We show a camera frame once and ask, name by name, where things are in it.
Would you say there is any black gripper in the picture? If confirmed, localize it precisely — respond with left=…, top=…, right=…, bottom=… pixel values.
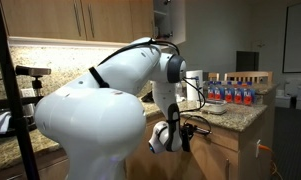
left=181, top=124, right=193, bottom=152

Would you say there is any Fiji water bottle pack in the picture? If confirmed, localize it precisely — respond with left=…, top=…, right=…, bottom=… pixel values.
left=207, top=81, right=256, bottom=106

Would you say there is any upper wooden cabinet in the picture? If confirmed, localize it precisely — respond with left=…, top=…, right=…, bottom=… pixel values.
left=0, top=0, right=154, bottom=43

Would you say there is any white whiteboard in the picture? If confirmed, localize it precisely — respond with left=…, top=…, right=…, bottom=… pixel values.
left=282, top=2, right=301, bottom=73

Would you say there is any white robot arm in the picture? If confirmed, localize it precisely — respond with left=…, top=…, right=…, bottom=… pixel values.
left=34, top=37, right=186, bottom=180

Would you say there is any white plastic container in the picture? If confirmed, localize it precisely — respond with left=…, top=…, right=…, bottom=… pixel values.
left=201, top=100, right=226, bottom=115

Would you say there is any wooden drawer with steel handle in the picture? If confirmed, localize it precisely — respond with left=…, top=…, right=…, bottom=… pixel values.
left=185, top=117, right=239, bottom=151

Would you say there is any black camera on stand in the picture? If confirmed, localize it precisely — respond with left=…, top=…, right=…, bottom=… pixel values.
left=15, top=65, right=51, bottom=96

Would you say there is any white paper towel roll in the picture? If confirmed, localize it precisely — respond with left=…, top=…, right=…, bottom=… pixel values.
left=186, top=70, right=203, bottom=101

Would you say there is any wooden dining chair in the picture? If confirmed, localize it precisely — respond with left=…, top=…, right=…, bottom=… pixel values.
left=224, top=71, right=273, bottom=83

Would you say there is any wooden cabinet door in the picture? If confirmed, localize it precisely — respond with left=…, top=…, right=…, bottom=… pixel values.
left=189, top=136, right=239, bottom=180

